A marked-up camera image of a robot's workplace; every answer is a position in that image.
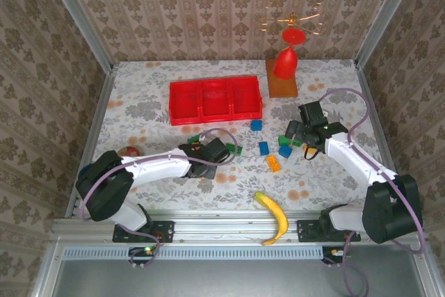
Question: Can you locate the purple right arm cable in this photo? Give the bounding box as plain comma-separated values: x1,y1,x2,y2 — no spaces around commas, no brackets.
319,87,426,296

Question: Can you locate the aluminium frame post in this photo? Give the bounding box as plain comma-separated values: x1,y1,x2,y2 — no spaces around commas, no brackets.
38,0,115,72
354,0,423,68

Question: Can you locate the long orange lego brick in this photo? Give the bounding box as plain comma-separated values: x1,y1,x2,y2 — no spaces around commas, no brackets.
266,155,282,172

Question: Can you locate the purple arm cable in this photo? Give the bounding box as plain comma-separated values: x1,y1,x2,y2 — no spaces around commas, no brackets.
319,87,426,296
80,128,239,270

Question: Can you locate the grey metal panel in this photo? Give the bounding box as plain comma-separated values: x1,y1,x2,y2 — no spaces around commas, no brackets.
34,241,445,297

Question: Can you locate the red and cream ball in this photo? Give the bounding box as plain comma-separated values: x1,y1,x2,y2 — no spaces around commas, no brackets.
117,145,140,157

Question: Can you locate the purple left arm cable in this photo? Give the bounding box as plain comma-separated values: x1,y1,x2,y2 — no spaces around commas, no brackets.
80,128,239,270

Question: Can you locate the small electronics board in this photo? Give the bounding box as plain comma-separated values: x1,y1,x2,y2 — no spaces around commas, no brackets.
321,246,348,265
129,246,157,265

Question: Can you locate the grey slotted cable duct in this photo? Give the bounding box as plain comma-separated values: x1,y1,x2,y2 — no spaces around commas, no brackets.
61,245,323,260

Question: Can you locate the aluminium table side rail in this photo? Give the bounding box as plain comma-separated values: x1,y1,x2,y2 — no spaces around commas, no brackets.
65,65,118,220
354,62,411,218

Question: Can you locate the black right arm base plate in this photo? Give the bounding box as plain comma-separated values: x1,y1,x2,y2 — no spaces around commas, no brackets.
296,219,362,243

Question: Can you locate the yellow banana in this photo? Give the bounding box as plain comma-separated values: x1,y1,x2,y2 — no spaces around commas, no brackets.
252,191,289,246

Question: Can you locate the gold wire ornament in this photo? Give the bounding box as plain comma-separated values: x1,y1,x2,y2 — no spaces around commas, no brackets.
255,0,327,35

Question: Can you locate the aluminium front rail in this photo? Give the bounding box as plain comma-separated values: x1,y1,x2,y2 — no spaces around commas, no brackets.
51,211,430,244

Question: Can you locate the red upturned goblet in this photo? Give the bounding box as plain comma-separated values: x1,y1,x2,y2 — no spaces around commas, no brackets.
272,28,307,81

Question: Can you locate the wooden block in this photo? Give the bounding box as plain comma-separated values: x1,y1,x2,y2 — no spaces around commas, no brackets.
266,58,300,99

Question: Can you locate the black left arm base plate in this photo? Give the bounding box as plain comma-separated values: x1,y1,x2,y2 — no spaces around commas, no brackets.
112,220,175,243

